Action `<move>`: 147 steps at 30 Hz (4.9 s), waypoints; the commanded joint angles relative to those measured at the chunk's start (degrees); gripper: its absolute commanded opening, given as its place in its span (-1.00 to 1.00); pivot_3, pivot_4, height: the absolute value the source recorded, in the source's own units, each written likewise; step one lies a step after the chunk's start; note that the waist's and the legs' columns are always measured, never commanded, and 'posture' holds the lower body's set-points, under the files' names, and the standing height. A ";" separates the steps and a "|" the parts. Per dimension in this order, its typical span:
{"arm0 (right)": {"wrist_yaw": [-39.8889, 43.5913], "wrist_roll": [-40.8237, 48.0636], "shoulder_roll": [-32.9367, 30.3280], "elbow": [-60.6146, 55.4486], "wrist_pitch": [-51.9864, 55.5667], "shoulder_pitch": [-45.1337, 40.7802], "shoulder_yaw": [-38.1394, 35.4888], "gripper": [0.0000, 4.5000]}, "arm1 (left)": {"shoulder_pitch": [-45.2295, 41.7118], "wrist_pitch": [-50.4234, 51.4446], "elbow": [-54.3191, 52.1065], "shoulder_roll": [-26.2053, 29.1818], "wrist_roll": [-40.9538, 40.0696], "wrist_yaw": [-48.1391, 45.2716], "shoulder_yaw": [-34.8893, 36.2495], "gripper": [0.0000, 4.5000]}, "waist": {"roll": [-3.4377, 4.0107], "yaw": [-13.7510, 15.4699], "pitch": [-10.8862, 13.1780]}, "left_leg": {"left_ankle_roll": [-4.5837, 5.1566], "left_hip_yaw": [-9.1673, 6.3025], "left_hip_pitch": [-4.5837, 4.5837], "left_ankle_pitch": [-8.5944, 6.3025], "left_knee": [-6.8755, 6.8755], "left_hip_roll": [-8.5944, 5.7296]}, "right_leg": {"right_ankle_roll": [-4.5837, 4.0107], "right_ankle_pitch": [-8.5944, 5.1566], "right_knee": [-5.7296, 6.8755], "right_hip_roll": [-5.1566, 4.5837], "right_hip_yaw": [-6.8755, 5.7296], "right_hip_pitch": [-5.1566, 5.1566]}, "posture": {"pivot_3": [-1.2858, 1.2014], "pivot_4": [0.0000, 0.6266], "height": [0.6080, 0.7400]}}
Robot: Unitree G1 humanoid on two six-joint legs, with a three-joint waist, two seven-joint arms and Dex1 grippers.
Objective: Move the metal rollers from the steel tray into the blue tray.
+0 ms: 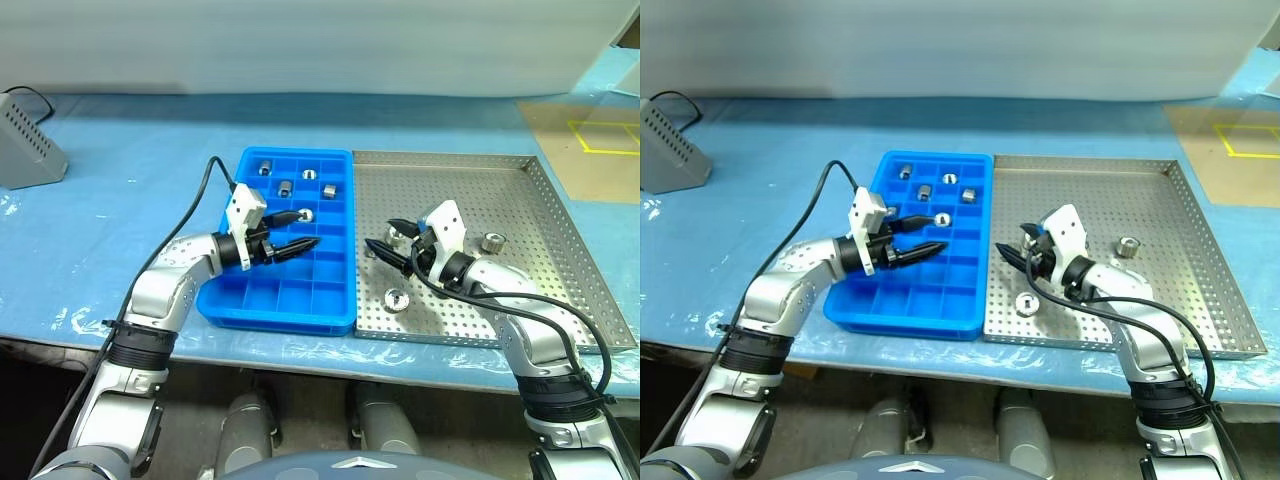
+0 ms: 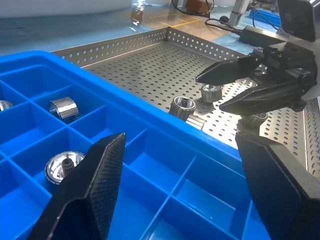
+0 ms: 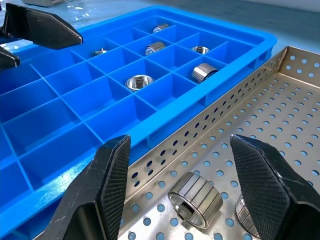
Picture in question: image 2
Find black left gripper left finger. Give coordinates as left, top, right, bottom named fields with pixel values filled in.
left=26, top=132, right=127, bottom=240

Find perforated metal tray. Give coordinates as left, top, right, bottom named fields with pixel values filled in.
left=51, top=26, right=320, bottom=181

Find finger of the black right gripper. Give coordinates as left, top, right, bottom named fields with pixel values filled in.
left=218, top=79, right=307, bottom=117
left=195, top=54, right=266, bottom=86

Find blue compartment tray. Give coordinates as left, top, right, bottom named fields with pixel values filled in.
left=0, top=50, right=272, bottom=240

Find blue plastic strips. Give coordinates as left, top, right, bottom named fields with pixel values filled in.
left=248, top=6, right=281, bottom=30

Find black rectangular power brick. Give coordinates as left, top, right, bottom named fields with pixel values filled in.
left=239, top=24, right=286, bottom=49

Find silver metal stand leg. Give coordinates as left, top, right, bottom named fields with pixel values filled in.
left=228, top=0, right=251, bottom=26

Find brown box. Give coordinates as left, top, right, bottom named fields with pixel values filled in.
left=191, top=0, right=211, bottom=13

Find black floor cable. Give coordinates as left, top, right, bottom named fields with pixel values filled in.
left=171, top=0, right=215, bottom=18

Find black power brick cable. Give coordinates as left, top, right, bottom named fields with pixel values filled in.
left=204, top=15, right=245, bottom=34

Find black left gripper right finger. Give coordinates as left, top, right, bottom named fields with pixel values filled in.
left=234, top=131, right=320, bottom=240

